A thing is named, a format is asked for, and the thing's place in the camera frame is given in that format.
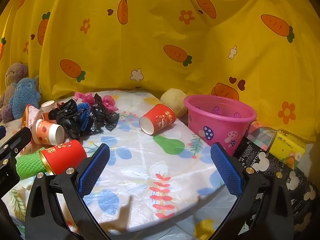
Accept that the orange white snack packet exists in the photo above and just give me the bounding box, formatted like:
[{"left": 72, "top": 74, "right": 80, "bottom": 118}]
[{"left": 20, "top": 104, "right": 43, "bottom": 140}]

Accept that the green foam net sleeve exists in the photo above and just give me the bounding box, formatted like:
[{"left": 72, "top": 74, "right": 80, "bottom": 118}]
[{"left": 15, "top": 147, "right": 47, "bottom": 180}]

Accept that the small white paper cup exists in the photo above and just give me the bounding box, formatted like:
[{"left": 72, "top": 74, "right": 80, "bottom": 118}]
[{"left": 41, "top": 100, "right": 56, "bottom": 120}]

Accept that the red paper cup white inside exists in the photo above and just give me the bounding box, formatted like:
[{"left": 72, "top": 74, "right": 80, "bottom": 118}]
[{"left": 139, "top": 104, "right": 177, "bottom": 136}]

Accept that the crumpled pink plastic bag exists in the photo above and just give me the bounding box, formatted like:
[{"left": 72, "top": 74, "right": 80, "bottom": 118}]
[
  {"left": 102, "top": 95, "right": 119, "bottom": 113},
  {"left": 74, "top": 92, "right": 95, "bottom": 103}
]

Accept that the yellow tissue packet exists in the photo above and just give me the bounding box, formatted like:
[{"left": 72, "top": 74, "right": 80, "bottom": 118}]
[{"left": 269, "top": 129, "right": 307, "bottom": 170}]

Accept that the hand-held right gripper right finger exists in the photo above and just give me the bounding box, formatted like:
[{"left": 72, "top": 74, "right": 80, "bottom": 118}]
[{"left": 201, "top": 142, "right": 295, "bottom": 240}]

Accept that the blue foam net sleeve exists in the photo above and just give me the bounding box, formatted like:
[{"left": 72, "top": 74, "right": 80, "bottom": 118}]
[{"left": 76, "top": 102, "right": 92, "bottom": 132}]

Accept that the yellow carrot print curtain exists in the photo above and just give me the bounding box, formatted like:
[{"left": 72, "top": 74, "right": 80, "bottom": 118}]
[{"left": 0, "top": 0, "right": 320, "bottom": 143}]

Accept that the red paper cup gold rim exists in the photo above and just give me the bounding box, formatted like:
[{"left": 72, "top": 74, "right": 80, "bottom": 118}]
[{"left": 39, "top": 139, "right": 88, "bottom": 175}]

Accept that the checked packet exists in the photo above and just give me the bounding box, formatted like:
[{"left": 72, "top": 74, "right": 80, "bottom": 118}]
[{"left": 246, "top": 120, "right": 278, "bottom": 153}]

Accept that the blue plush toy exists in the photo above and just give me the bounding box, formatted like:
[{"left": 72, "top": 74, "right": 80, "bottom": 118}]
[{"left": 10, "top": 76, "right": 42, "bottom": 120}]

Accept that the orange patterned paper cup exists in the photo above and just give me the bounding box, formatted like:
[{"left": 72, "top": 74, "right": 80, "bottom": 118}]
[{"left": 32, "top": 119, "right": 65, "bottom": 145}]

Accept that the purple teddy bear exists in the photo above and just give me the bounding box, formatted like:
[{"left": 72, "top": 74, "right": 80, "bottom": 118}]
[{"left": 0, "top": 62, "right": 28, "bottom": 123}]

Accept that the floral plastic tablecloth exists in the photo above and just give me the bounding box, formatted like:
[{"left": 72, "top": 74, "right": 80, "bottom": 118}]
[{"left": 0, "top": 90, "right": 240, "bottom": 240}]

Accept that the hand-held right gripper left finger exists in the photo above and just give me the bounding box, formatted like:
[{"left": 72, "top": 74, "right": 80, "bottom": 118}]
[{"left": 25, "top": 143, "right": 112, "bottom": 240}]

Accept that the cream plush ball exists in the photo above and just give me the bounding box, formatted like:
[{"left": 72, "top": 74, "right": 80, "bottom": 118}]
[{"left": 160, "top": 88, "right": 188, "bottom": 118}]

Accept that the crumpled black plastic bag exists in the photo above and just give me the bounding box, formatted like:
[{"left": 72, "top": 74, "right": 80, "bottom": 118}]
[
  {"left": 48, "top": 99, "right": 87, "bottom": 140},
  {"left": 89, "top": 93, "right": 120, "bottom": 133}
]

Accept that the pink mushroom print bucket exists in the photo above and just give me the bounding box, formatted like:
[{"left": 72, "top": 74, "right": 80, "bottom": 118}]
[{"left": 183, "top": 95, "right": 257, "bottom": 157}]

